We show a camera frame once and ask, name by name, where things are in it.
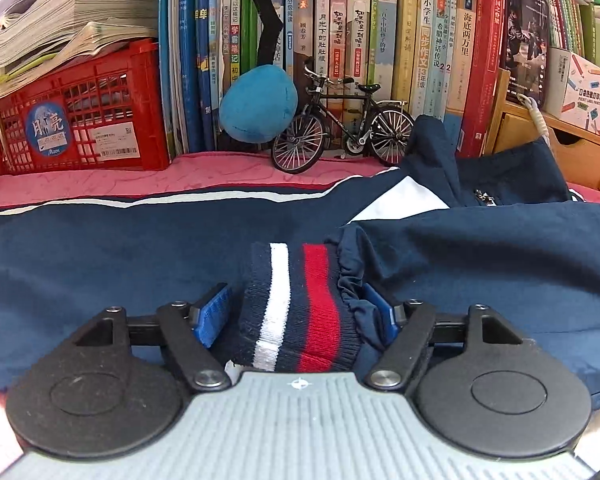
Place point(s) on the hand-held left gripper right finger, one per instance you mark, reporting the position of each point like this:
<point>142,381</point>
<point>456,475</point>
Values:
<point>385,315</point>

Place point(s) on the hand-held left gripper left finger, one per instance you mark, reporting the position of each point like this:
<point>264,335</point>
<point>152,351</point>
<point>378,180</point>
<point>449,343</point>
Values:
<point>212,315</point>

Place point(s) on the navy and white jacket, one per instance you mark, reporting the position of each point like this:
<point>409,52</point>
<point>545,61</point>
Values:
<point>130,260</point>

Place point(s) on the pink rabbit print blanket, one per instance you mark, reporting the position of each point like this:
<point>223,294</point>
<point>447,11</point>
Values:
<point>130,180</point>

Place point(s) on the black model bicycle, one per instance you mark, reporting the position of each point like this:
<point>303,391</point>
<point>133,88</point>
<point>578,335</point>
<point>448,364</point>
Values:
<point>297,142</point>

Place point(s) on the blue plush ball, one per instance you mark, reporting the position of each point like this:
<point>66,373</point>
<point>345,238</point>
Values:
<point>257,105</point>

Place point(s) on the red plastic crate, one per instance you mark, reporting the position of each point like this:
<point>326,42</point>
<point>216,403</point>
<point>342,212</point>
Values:
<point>145,110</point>

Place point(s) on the wooden drawer organizer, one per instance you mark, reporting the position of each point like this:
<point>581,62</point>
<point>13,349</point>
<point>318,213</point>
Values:
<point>575,152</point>

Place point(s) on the row of upright books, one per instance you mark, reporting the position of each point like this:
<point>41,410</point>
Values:
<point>430,60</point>

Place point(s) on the white printed cardboard box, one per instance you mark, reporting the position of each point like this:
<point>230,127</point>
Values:
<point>580,95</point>

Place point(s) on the black smartphone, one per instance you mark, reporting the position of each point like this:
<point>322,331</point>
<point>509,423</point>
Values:
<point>525,40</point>

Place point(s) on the stack of paper workbooks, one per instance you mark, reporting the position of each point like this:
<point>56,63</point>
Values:
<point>70,15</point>

